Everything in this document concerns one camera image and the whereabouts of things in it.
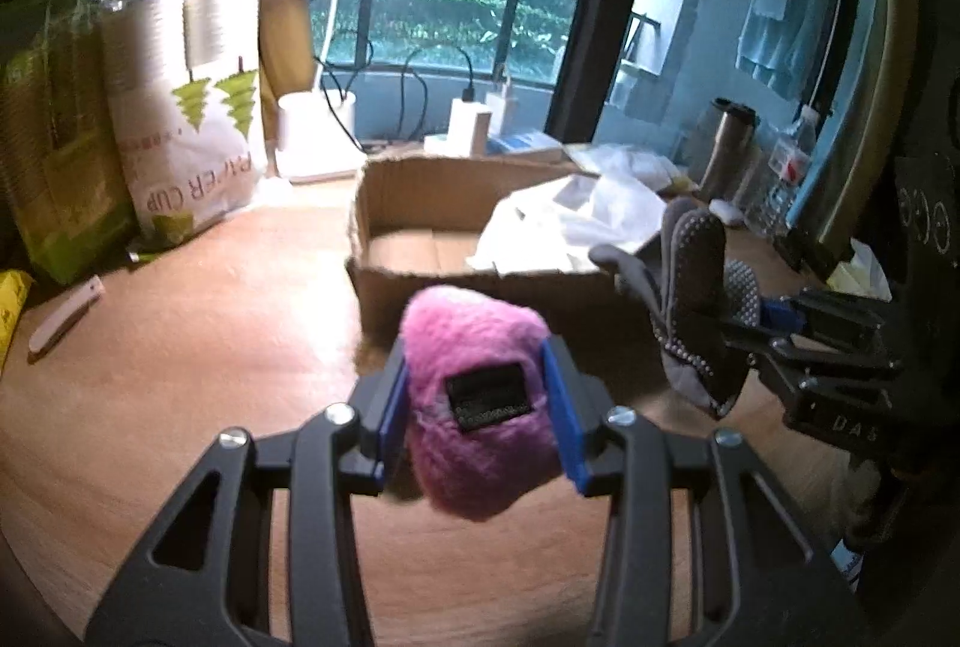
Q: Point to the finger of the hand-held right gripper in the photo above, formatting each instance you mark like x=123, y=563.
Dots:
x=825, y=366
x=825, y=313

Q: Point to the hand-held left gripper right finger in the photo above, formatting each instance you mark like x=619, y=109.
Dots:
x=561, y=407

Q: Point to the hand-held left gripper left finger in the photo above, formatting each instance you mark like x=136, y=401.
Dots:
x=394, y=403

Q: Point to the pink plush toy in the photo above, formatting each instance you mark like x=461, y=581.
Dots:
x=465, y=332

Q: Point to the cardboard box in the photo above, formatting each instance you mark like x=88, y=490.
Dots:
x=390, y=298

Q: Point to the grey dotted glove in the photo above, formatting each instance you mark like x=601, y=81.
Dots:
x=697, y=272

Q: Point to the white plastic bag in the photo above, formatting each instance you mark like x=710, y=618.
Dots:
x=555, y=227

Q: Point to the clear water bottle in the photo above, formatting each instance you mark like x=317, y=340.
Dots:
x=784, y=175

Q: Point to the steel thermos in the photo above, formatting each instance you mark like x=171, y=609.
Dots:
x=726, y=152

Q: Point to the clear plastic bags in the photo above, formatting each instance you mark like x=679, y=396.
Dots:
x=630, y=167

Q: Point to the white power strip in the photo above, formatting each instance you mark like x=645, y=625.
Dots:
x=525, y=143

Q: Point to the white desk lamp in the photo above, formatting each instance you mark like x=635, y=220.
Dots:
x=315, y=130

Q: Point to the large white charger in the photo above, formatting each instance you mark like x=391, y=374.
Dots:
x=469, y=126

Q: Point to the hanging blue towel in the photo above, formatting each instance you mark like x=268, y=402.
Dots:
x=780, y=25

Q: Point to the white balcony box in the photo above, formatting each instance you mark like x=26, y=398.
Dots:
x=634, y=88

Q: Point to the small white charger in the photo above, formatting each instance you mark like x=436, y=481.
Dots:
x=501, y=111

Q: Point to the white paper cup pack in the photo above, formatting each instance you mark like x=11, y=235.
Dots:
x=180, y=167

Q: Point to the white utility knife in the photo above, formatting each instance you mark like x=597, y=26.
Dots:
x=64, y=317

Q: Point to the yellow packet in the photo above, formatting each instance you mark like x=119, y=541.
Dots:
x=11, y=310

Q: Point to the green paper cup pack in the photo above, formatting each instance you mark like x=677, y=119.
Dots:
x=67, y=167

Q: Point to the black window frame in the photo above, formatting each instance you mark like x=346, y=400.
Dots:
x=592, y=17

